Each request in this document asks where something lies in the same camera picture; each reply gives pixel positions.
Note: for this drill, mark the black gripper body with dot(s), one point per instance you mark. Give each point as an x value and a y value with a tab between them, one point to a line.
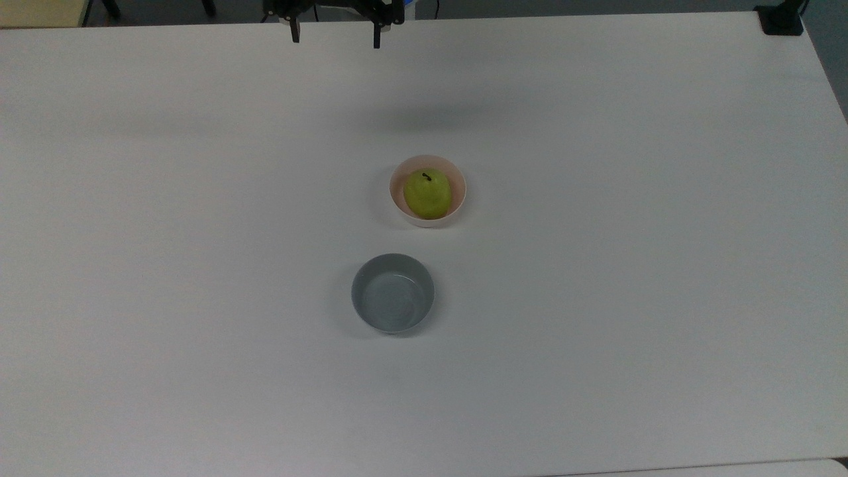
285	6

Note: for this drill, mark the grey bowl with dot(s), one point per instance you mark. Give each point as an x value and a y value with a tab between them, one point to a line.
393	298

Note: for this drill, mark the green pear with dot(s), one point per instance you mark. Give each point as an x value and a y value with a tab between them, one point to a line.
427	195

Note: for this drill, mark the black clamp mount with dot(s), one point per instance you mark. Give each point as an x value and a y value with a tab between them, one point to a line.
782	23

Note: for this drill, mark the black furniture leg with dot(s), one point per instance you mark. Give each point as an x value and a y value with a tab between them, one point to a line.
111	8
209	8

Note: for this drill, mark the pink bowl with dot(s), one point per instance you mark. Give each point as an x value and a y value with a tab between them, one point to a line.
427	224

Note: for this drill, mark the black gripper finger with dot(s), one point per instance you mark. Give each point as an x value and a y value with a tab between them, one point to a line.
377	38
295	33

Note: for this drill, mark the yellow wooden table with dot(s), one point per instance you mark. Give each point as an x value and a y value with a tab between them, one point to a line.
40	12

